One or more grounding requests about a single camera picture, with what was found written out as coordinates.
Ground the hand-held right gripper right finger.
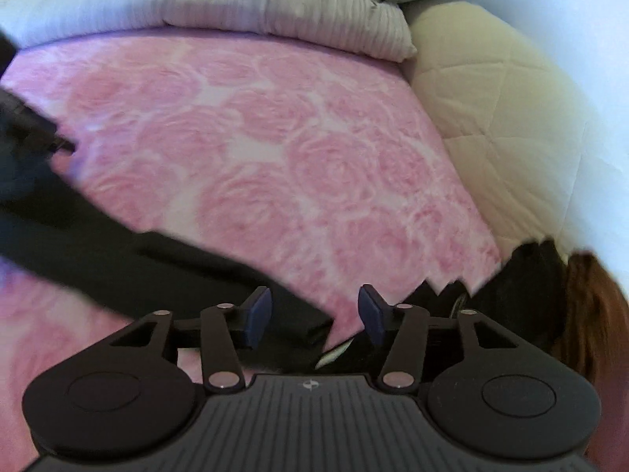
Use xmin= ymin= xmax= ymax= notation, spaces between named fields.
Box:
xmin=358 ymin=284 xmax=536 ymax=394

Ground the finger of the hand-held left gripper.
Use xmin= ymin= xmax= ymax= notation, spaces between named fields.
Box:
xmin=0 ymin=87 xmax=78 ymax=158
xmin=0 ymin=29 xmax=18 ymax=77

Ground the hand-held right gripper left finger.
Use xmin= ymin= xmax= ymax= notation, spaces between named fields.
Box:
xmin=88 ymin=286 xmax=273 ymax=394

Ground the dark teal polo shirt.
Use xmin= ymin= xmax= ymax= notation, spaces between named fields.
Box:
xmin=0 ymin=157 xmax=335 ymax=350

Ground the dark brown garment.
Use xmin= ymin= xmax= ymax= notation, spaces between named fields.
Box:
xmin=314 ymin=238 xmax=571 ymax=374

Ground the pink rose bed sheet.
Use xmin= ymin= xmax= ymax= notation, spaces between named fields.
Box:
xmin=0 ymin=27 xmax=502 ymax=472

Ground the grey striped duvet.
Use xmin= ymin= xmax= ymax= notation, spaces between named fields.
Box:
xmin=0 ymin=0 xmax=417 ymax=62

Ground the cream quilted mattress pad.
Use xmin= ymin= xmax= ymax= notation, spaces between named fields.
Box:
xmin=408 ymin=2 xmax=598 ymax=256

